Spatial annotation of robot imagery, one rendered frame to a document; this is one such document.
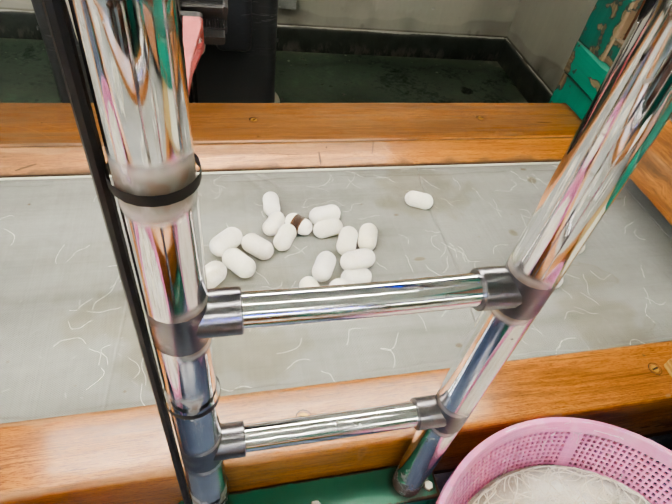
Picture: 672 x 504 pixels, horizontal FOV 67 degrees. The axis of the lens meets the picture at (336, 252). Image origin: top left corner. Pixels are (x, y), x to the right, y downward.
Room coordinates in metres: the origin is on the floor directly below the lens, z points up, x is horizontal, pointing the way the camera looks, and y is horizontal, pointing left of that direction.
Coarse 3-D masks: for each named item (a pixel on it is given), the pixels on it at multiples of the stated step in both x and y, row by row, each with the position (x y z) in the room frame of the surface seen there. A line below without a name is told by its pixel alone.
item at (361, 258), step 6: (348, 252) 0.36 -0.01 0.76; (354, 252) 0.36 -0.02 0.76; (360, 252) 0.36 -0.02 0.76; (366, 252) 0.36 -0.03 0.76; (372, 252) 0.36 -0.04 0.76; (342, 258) 0.35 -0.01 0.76; (348, 258) 0.35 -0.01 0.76; (354, 258) 0.35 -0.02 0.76; (360, 258) 0.35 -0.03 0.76; (366, 258) 0.35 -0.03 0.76; (372, 258) 0.36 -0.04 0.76; (342, 264) 0.35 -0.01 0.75; (348, 264) 0.35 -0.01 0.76; (354, 264) 0.35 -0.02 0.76; (360, 264) 0.35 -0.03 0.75; (366, 264) 0.35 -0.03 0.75; (372, 264) 0.36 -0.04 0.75
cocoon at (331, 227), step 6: (318, 222) 0.40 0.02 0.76; (324, 222) 0.40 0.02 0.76; (330, 222) 0.40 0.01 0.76; (336, 222) 0.40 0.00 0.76; (318, 228) 0.39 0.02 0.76; (324, 228) 0.39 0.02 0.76; (330, 228) 0.39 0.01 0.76; (336, 228) 0.39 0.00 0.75; (318, 234) 0.39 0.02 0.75; (324, 234) 0.39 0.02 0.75; (330, 234) 0.39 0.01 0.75; (336, 234) 0.39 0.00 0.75
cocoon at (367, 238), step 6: (360, 228) 0.40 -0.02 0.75; (366, 228) 0.40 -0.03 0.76; (372, 228) 0.40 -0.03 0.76; (360, 234) 0.39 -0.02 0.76; (366, 234) 0.39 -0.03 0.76; (372, 234) 0.39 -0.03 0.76; (360, 240) 0.38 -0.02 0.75; (366, 240) 0.38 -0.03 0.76; (372, 240) 0.38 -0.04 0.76; (360, 246) 0.38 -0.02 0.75; (366, 246) 0.38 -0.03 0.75; (372, 246) 0.38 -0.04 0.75
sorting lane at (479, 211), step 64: (0, 192) 0.38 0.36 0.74; (64, 192) 0.39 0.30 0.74; (256, 192) 0.45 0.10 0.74; (320, 192) 0.47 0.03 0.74; (384, 192) 0.49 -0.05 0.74; (448, 192) 0.51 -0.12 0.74; (512, 192) 0.53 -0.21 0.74; (0, 256) 0.29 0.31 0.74; (64, 256) 0.31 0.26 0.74; (384, 256) 0.38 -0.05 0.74; (448, 256) 0.40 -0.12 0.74; (640, 256) 0.45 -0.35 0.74; (0, 320) 0.23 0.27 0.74; (64, 320) 0.24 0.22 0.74; (128, 320) 0.25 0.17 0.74; (384, 320) 0.30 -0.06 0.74; (448, 320) 0.31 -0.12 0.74; (576, 320) 0.34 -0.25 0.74; (640, 320) 0.35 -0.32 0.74; (0, 384) 0.17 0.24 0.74; (64, 384) 0.18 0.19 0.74; (128, 384) 0.19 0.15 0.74; (256, 384) 0.21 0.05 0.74
